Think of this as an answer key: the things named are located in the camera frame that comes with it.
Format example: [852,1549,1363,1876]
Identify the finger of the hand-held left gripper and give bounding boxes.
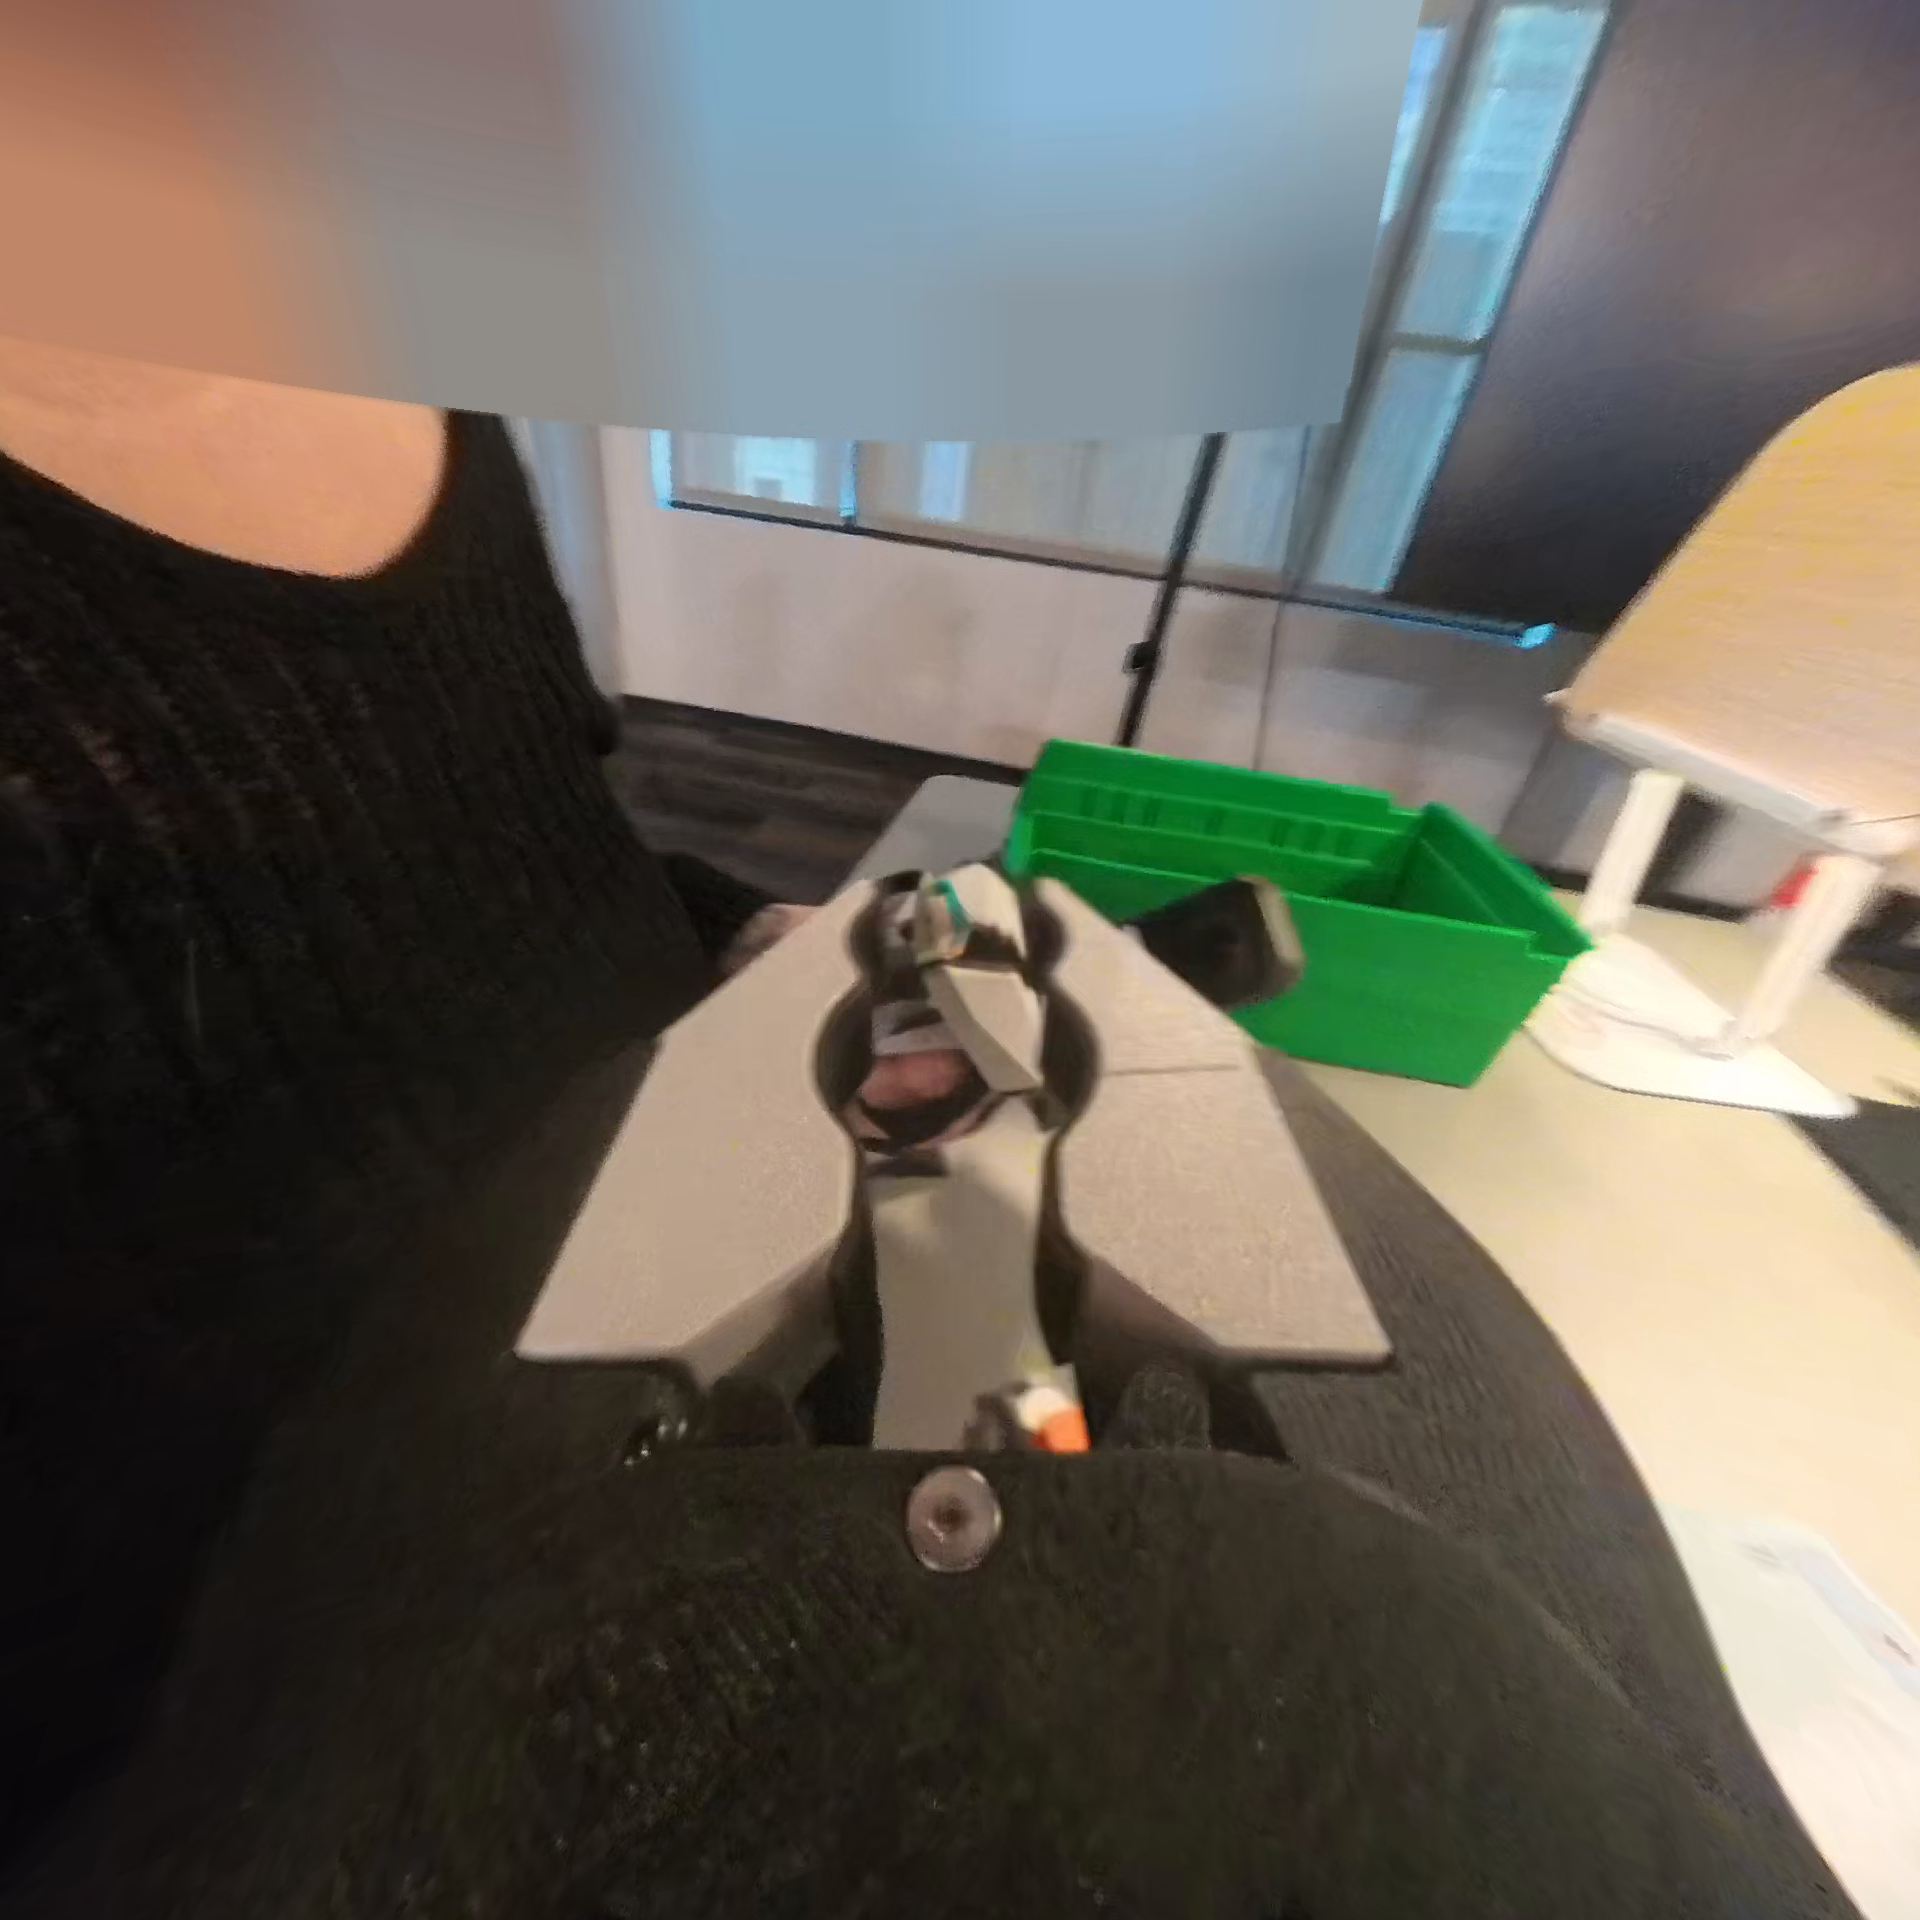
[918,951,1044,1099]

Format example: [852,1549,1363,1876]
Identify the person's left hand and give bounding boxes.
[856,1046,981,1121]

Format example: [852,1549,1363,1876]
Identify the person's black knit sweater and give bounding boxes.
[0,404,782,1920]

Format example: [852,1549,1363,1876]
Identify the green plastic bin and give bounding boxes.
[1000,739,1595,1087]

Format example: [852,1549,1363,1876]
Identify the wood panel on white stand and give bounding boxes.
[1544,363,1920,1122]

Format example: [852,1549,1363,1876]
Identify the orange lego balloon build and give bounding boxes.
[971,1377,1093,1457]

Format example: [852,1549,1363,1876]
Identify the black tripod stand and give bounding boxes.
[1123,431,1229,748]

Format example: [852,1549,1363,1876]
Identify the glass window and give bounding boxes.
[646,0,1619,646]

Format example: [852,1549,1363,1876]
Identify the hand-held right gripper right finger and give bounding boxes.
[1027,877,1396,1449]

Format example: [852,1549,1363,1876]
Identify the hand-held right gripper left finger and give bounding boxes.
[513,866,903,1452]

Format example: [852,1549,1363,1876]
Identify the open instruction booklet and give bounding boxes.
[1664,1516,1920,1920]

